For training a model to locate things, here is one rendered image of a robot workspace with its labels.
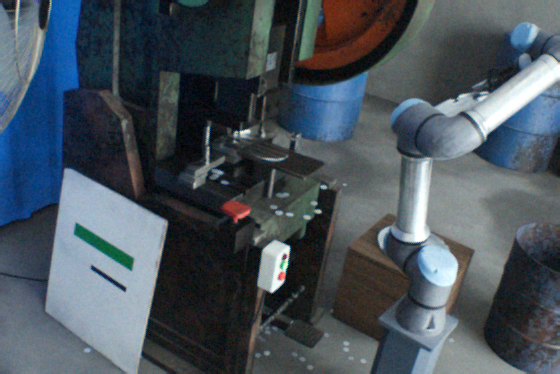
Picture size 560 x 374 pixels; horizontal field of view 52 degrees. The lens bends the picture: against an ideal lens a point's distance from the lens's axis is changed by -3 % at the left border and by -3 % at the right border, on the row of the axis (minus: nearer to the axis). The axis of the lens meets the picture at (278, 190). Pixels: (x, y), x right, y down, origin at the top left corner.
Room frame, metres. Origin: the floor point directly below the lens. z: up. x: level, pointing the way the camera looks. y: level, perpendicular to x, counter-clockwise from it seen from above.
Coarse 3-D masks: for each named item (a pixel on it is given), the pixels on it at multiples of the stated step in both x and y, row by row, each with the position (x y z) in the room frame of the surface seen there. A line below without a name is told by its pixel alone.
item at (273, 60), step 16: (272, 32) 1.71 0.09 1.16; (272, 48) 1.73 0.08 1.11; (272, 64) 1.74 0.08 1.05; (272, 80) 1.75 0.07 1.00; (224, 96) 1.70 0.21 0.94; (240, 96) 1.67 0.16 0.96; (256, 96) 1.67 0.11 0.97; (272, 96) 1.70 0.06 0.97; (224, 112) 1.69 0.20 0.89; (240, 112) 1.67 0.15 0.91; (256, 112) 1.67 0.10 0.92; (272, 112) 1.71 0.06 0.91
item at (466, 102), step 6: (462, 96) 1.79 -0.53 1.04; (468, 96) 1.79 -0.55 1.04; (474, 96) 1.81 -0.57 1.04; (444, 102) 1.78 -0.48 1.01; (450, 102) 1.78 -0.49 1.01; (456, 102) 1.80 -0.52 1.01; (462, 102) 1.81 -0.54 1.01; (468, 102) 1.83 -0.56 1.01; (474, 102) 1.84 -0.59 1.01; (438, 108) 1.79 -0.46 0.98; (444, 108) 1.81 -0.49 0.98; (450, 108) 1.82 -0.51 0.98; (456, 108) 1.84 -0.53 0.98; (462, 108) 1.87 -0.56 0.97; (468, 108) 1.88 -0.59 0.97; (450, 114) 1.87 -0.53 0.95; (456, 114) 1.89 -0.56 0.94
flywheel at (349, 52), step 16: (336, 0) 2.04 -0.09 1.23; (352, 0) 2.01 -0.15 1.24; (368, 0) 1.99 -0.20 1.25; (384, 0) 1.96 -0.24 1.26; (400, 0) 1.90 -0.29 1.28; (416, 0) 1.98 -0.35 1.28; (336, 16) 2.03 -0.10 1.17; (352, 16) 2.01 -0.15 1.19; (368, 16) 1.98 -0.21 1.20; (384, 16) 1.92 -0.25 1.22; (400, 16) 1.90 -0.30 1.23; (320, 32) 2.05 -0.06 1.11; (336, 32) 2.03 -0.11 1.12; (352, 32) 2.00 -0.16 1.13; (368, 32) 1.94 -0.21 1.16; (384, 32) 1.91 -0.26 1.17; (320, 48) 2.04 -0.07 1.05; (336, 48) 2.00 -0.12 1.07; (352, 48) 1.96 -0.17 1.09; (368, 48) 1.93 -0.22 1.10; (304, 64) 2.03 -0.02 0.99; (320, 64) 2.01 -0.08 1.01; (336, 64) 1.98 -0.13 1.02
